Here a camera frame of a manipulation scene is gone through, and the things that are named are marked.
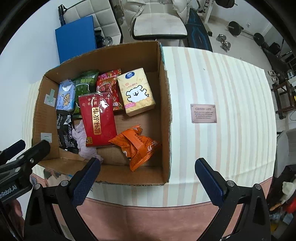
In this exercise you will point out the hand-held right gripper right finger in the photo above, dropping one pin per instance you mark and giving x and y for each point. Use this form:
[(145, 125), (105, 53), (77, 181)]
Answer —
[(209, 183)]

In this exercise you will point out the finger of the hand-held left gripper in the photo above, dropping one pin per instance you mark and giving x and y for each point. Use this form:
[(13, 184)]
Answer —
[(13, 149), (37, 151)]

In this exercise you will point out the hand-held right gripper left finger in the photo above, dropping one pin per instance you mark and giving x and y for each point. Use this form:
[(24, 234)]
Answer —
[(85, 183)]

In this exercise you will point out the grey cloth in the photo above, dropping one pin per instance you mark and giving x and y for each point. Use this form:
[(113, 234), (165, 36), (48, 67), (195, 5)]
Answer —
[(87, 151)]

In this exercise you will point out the black snack packet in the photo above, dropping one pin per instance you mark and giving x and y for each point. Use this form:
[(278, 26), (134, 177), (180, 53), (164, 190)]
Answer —
[(66, 134)]

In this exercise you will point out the blue tissue pack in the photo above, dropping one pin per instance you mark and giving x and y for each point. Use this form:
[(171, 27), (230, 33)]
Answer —
[(66, 97)]

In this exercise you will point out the orange snack packet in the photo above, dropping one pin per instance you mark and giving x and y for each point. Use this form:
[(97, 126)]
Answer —
[(136, 146)]

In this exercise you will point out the cardboard box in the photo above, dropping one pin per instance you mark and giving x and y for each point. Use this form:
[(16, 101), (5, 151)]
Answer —
[(138, 129)]

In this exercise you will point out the green snack packet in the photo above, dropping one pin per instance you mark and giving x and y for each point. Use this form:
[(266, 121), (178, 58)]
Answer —
[(84, 84)]

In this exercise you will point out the red snack packet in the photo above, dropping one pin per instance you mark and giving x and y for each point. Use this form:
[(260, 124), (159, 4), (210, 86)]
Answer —
[(108, 83)]

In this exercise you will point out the yellow tissue pack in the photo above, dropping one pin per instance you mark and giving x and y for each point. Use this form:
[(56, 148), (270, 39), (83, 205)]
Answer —
[(136, 92)]

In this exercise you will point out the striped pink tablecloth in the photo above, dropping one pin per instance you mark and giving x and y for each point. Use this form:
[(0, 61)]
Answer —
[(219, 150)]

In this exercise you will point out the cream plush toy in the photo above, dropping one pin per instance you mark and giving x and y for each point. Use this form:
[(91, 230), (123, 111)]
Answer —
[(287, 188)]

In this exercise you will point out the dark wooden chair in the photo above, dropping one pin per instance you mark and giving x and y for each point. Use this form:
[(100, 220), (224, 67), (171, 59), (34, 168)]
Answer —
[(283, 97)]

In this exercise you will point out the blue foam board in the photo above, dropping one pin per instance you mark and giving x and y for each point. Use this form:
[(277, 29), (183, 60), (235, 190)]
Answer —
[(75, 39)]

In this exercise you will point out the white shoes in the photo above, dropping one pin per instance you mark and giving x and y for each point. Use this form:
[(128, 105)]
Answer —
[(273, 75)]

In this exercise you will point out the chrome weight plates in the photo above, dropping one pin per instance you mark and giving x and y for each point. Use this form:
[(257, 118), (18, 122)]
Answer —
[(107, 40)]

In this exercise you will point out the chrome dumbbell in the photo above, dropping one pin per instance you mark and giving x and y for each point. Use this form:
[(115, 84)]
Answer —
[(226, 45), (222, 37)]

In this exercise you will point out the dark exercise bench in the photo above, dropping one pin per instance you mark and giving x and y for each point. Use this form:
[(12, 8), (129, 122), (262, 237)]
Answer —
[(277, 60)]

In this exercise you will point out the black weight bench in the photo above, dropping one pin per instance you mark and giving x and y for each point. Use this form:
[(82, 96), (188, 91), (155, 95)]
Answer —
[(198, 32)]

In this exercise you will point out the white quilted chair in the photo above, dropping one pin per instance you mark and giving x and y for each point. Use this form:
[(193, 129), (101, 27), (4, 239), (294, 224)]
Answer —
[(104, 11)]

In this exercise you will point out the small floor barbell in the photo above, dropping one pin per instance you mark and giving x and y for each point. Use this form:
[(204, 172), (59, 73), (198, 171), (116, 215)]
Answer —
[(235, 27)]

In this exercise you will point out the white padded chair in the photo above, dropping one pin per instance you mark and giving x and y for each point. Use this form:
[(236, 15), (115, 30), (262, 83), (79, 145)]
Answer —
[(159, 25)]

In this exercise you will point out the white barbell rack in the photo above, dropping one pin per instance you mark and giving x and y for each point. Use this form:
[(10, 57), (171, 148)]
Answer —
[(209, 10)]

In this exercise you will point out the barbell with black plates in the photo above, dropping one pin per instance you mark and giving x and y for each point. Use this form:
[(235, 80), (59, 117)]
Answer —
[(227, 2)]

